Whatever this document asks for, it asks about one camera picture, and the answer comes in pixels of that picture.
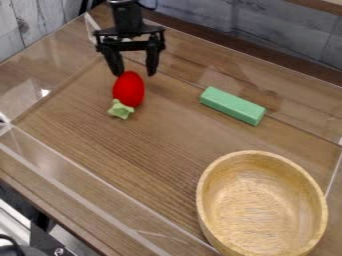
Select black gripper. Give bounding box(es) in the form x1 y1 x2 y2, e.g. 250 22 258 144
92 24 166 77

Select clear acrylic corner bracket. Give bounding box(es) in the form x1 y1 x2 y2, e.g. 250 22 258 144
84 12 100 44

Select green rectangular block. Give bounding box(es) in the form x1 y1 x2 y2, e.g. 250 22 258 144
199 87 266 126

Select clear acrylic front wall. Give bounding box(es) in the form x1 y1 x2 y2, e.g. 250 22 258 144
0 113 221 256

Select black metal stand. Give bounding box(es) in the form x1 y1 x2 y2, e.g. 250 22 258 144
0 181 76 256

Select wooden bowl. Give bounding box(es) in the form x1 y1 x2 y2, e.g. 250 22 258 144
197 150 329 256

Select red plush strawberry green leaves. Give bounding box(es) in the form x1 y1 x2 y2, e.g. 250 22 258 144
106 70 147 120

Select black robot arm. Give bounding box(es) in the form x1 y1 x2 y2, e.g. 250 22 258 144
92 0 166 76

